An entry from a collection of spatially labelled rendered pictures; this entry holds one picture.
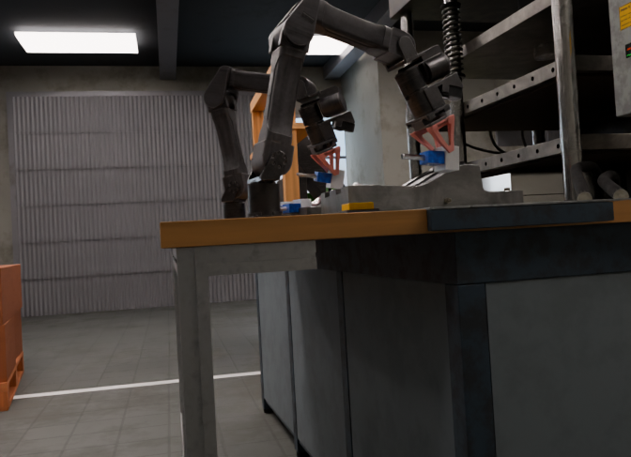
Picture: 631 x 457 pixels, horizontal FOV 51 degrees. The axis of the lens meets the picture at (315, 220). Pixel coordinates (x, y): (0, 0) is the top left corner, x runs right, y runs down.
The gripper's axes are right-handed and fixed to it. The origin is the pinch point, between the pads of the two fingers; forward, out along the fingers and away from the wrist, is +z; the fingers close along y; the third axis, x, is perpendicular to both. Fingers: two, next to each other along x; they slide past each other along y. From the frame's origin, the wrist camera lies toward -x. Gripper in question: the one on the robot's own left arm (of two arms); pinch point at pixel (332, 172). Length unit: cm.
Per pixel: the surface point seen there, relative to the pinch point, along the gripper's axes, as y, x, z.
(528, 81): 28, -84, 1
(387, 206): -19.8, -5.1, 11.2
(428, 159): -43.9, -10.1, 0.1
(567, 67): -1, -79, -2
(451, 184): -18.7, -24.1, 12.9
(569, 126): -3, -73, 15
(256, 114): 349, -46, -21
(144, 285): 672, 116, 126
